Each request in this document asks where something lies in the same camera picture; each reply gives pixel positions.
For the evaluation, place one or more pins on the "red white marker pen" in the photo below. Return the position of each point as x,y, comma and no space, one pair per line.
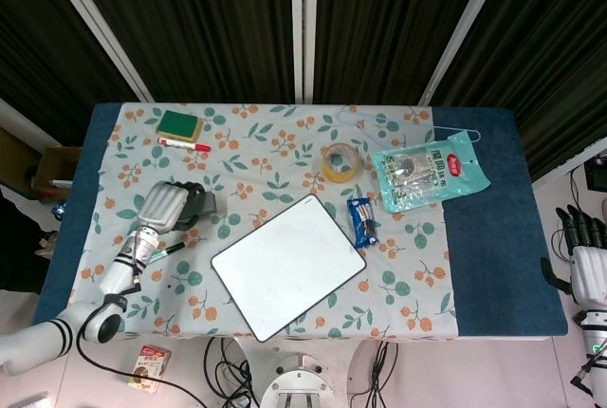
180,143

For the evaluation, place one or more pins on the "small printed snack box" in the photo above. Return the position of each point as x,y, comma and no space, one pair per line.
148,367

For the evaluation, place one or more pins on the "blue cookie pack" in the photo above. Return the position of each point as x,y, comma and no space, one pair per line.
362,223

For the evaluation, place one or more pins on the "dark grey whiteboard eraser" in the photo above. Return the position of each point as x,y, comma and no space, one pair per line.
209,203

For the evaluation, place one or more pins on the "teal cleaning cloth package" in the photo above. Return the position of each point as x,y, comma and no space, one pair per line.
427,175

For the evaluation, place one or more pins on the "dark blue table cover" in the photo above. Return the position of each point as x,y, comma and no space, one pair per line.
498,237

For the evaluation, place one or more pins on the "black electronic device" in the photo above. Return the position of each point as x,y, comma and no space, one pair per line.
596,174

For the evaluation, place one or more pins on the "floral patterned tablecloth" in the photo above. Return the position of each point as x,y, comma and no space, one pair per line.
265,161

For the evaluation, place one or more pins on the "yellow adhesive tape roll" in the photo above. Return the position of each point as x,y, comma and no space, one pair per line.
332,173

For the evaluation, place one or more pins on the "black pleated curtain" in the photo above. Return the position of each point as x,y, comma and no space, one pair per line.
38,47
545,47
199,24
379,24

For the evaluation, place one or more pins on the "white whiteboard black frame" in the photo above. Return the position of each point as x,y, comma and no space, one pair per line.
284,275

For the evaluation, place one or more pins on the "white robot torso base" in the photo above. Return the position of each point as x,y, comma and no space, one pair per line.
299,384

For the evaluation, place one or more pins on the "brown cardboard box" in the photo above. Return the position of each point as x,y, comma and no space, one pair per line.
47,171

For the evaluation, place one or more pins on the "small blue object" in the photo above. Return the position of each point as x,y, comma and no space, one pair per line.
58,209

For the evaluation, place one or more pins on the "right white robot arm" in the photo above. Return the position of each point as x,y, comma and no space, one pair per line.
595,332

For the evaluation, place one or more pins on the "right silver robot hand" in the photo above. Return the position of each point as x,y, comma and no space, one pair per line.
590,270

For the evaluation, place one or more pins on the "green black marker pen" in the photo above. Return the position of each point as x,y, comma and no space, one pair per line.
173,249

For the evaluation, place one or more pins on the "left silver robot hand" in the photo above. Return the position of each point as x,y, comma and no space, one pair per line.
163,206

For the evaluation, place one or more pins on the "green yellow sponge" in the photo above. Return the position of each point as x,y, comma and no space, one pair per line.
178,121

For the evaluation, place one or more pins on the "white frame post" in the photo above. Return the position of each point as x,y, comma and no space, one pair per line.
462,24
303,24
95,24

